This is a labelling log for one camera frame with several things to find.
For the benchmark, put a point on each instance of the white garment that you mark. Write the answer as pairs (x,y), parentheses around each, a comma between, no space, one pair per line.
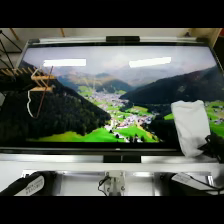
(191,126)

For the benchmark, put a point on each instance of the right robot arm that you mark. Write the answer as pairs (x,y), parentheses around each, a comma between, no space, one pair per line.
(213,146)

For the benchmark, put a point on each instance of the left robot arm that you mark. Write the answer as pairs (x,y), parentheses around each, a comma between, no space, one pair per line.
(23,185)

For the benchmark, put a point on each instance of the brown clothes hanger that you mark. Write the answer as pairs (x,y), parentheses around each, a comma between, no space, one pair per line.
(42,83)
(20,71)

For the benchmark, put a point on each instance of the silver frame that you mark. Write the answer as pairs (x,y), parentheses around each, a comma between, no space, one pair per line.
(115,184)

